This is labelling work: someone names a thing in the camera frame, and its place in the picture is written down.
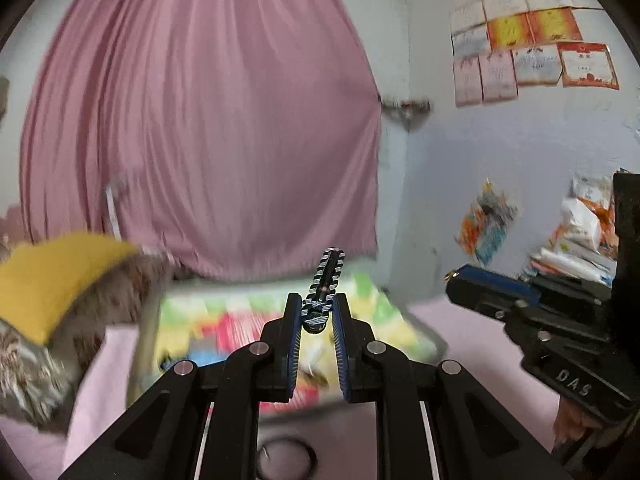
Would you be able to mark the grey box with colourful lining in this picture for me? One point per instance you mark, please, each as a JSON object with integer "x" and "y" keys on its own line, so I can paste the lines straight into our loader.
{"x": 210, "y": 330}

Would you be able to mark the pink bed sheet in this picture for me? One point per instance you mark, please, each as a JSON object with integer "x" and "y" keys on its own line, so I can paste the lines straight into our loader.
{"x": 100, "y": 395}

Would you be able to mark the yellow pillow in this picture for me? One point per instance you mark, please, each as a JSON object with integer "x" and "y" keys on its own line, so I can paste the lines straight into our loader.
{"x": 55, "y": 285}

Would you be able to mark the stack of books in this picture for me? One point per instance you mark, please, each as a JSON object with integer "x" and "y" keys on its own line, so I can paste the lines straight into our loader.
{"x": 570, "y": 265}

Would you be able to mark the black and white hair clip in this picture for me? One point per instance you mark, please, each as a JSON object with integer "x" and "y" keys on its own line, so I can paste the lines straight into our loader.
{"x": 322, "y": 300}

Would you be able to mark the pink curtain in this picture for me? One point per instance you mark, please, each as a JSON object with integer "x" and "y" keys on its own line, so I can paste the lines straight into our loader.
{"x": 200, "y": 110}

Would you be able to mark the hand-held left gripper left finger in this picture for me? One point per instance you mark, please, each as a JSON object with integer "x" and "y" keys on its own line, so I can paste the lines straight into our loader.
{"x": 294, "y": 345}

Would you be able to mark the white desk lamp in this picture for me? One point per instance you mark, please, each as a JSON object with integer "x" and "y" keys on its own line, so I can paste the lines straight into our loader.
{"x": 114, "y": 210}

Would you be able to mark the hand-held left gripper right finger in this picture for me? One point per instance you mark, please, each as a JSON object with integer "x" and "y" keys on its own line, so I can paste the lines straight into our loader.
{"x": 341, "y": 345}

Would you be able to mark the group of wall certificates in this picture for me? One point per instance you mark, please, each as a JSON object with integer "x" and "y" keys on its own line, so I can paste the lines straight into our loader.
{"x": 530, "y": 42}

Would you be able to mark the brown floral pillow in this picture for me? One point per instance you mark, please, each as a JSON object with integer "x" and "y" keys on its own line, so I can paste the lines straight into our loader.
{"x": 60, "y": 365}

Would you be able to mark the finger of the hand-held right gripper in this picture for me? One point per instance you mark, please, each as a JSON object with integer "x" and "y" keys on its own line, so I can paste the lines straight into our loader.
{"x": 495, "y": 279}
{"x": 475, "y": 296}

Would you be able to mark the person's right hand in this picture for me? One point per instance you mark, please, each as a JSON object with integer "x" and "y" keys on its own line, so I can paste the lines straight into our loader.
{"x": 575, "y": 425}

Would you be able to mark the colourful plastic bag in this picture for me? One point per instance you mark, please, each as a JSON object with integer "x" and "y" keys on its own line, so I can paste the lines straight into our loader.
{"x": 487, "y": 222}

